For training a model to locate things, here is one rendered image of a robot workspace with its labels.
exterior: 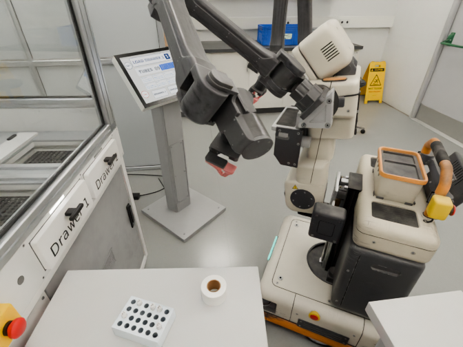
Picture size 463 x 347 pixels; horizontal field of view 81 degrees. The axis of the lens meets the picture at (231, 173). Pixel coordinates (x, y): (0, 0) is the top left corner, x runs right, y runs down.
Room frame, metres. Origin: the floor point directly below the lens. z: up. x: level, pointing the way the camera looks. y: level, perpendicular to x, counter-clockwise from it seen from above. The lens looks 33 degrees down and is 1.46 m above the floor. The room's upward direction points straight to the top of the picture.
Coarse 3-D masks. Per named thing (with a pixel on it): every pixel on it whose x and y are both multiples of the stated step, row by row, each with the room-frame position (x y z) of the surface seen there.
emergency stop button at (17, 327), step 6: (18, 318) 0.30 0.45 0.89; (24, 318) 0.31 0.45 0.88; (12, 324) 0.29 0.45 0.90; (18, 324) 0.29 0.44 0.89; (24, 324) 0.30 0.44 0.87; (12, 330) 0.28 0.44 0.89; (18, 330) 0.28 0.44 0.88; (24, 330) 0.29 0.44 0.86; (12, 336) 0.27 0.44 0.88; (18, 336) 0.28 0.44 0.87
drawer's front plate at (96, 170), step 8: (112, 144) 1.04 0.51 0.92; (104, 152) 0.95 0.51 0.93; (112, 152) 1.02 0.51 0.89; (96, 160) 0.89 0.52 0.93; (120, 160) 1.07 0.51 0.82; (88, 168) 0.83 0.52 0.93; (96, 168) 0.86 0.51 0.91; (104, 168) 0.91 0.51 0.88; (112, 168) 0.98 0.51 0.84; (88, 176) 0.79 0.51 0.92; (96, 176) 0.84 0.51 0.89; (104, 176) 0.89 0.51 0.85; (88, 184) 0.79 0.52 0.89; (104, 184) 0.88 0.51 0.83; (96, 192) 0.81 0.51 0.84
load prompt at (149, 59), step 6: (156, 54) 1.67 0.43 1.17; (162, 54) 1.70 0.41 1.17; (168, 54) 1.73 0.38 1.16; (132, 60) 1.54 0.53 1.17; (138, 60) 1.57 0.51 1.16; (144, 60) 1.59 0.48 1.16; (150, 60) 1.62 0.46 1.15; (156, 60) 1.64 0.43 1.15; (162, 60) 1.67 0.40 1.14; (168, 60) 1.70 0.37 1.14
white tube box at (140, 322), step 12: (132, 300) 0.40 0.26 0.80; (144, 300) 0.40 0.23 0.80; (132, 312) 0.37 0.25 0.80; (144, 312) 0.37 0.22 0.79; (156, 312) 0.37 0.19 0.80; (168, 312) 0.38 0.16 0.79; (120, 324) 0.35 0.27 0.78; (132, 324) 0.34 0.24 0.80; (144, 324) 0.35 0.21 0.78; (168, 324) 0.34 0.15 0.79; (120, 336) 0.33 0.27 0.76; (132, 336) 0.32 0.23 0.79; (144, 336) 0.31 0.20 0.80; (156, 336) 0.32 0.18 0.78
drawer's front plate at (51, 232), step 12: (84, 180) 0.76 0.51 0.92; (72, 192) 0.69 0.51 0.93; (84, 192) 0.74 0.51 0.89; (60, 204) 0.63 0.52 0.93; (72, 204) 0.66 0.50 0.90; (84, 204) 0.71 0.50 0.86; (60, 216) 0.59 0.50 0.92; (84, 216) 0.69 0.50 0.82; (48, 228) 0.53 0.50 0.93; (60, 228) 0.57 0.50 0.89; (72, 228) 0.62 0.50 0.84; (36, 240) 0.48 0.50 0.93; (48, 240) 0.51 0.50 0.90; (36, 252) 0.48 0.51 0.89; (48, 252) 0.49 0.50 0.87; (60, 252) 0.53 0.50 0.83; (48, 264) 0.48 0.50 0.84
